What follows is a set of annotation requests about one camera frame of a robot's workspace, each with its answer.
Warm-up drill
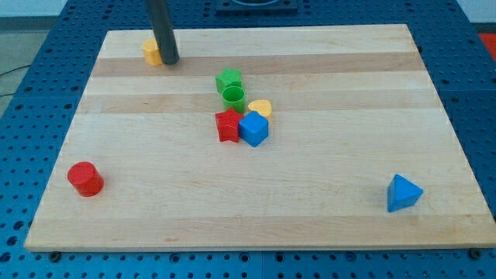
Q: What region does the green star block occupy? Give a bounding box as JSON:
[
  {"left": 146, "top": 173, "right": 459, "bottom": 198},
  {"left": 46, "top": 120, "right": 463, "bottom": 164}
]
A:
[{"left": 215, "top": 67, "right": 243, "bottom": 94}]

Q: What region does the red star block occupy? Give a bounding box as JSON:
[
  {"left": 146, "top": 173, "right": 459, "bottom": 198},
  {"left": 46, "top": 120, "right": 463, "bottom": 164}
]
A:
[{"left": 215, "top": 108, "right": 243, "bottom": 143}]

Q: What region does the blue cube block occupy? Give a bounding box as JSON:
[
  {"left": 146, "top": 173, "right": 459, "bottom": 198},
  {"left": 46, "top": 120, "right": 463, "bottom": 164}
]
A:
[{"left": 239, "top": 111, "right": 269, "bottom": 147}]

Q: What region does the yellow heart block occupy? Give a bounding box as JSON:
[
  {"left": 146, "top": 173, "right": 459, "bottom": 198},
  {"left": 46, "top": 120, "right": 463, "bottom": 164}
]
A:
[{"left": 248, "top": 99, "right": 272, "bottom": 119}]

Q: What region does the green hollow cylinder block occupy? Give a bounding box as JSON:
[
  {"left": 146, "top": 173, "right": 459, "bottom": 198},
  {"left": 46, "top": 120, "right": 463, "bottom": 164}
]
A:
[{"left": 222, "top": 85, "right": 246, "bottom": 114}]

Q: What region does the light wooden board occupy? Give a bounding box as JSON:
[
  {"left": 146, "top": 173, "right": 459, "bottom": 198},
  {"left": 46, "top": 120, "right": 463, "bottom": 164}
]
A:
[{"left": 25, "top": 24, "right": 495, "bottom": 252}]

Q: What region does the yellow hexagon block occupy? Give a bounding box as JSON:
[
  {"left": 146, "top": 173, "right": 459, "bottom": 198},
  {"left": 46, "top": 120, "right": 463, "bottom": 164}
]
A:
[{"left": 142, "top": 38, "right": 163, "bottom": 66}]

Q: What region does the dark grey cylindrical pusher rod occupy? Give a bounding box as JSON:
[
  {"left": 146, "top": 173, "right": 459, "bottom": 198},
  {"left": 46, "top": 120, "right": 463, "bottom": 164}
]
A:
[{"left": 145, "top": 0, "right": 180, "bottom": 65}]

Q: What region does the blue triangular prism block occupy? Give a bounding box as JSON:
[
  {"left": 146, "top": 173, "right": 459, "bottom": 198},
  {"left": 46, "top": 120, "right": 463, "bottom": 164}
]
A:
[{"left": 387, "top": 174, "right": 423, "bottom": 212}]

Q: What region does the red cylinder block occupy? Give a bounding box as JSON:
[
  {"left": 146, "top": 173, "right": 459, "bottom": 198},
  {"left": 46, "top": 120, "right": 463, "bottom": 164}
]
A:
[{"left": 67, "top": 161, "right": 105, "bottom": 197}]

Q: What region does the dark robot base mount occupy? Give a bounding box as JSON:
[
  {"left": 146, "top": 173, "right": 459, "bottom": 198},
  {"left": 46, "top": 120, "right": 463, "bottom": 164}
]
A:
[{"left": 213, "top": 0, "right": 298, "bottom": 15}]

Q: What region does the black cable on floor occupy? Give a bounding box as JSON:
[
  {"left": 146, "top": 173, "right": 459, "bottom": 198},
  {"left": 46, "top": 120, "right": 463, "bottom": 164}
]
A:
[{"left": 0, "top": 64, "right": 31, "bottom": 98}]

